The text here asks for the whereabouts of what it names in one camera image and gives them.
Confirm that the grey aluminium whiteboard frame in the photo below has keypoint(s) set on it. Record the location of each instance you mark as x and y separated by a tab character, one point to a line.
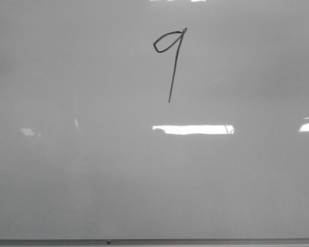
117	242

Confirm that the white whiteboard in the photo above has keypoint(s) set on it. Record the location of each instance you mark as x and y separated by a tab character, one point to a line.
154	119

